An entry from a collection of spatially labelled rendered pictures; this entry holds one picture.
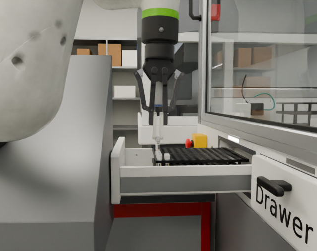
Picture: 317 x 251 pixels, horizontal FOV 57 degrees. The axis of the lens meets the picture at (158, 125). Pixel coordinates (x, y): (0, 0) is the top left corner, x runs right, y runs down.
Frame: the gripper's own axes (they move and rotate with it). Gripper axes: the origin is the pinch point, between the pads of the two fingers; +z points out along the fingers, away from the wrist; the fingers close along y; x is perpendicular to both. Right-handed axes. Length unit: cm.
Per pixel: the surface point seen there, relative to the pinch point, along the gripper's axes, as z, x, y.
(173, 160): 7.6, 6.8, -3.4
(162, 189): 13.0, 12.1, -0.4
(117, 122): 33, -426, 39
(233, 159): 7.1, 7.9, -17.5
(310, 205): 7.5, 36.8, -18.6
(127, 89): -21, -388, 22
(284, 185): 6.0, 32.1, -17.4
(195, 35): -41, -81, -25
